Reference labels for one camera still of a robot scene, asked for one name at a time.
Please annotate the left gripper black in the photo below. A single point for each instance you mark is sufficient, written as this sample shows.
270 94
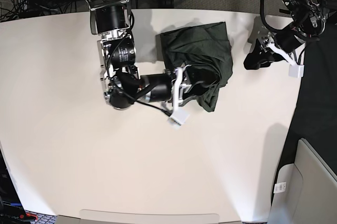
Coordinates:
261 58

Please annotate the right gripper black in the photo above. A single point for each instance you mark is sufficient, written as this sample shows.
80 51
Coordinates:
164 83

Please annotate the dark green long-sleeve shirt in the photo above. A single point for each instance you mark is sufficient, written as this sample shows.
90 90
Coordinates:
207 49

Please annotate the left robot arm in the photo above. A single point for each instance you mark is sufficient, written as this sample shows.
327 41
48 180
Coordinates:
308 23

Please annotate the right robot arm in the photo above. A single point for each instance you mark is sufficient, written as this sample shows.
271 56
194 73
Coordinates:
121 81

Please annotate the black cloth pile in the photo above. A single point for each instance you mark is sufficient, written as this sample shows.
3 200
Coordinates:
314 117

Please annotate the grey plastic bin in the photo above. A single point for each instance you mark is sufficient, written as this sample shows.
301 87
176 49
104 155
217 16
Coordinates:
305 191

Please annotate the grey tray edge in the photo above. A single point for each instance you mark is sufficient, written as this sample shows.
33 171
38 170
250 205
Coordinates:
92 216

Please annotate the black box with label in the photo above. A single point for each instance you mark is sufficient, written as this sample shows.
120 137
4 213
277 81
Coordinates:
9 213

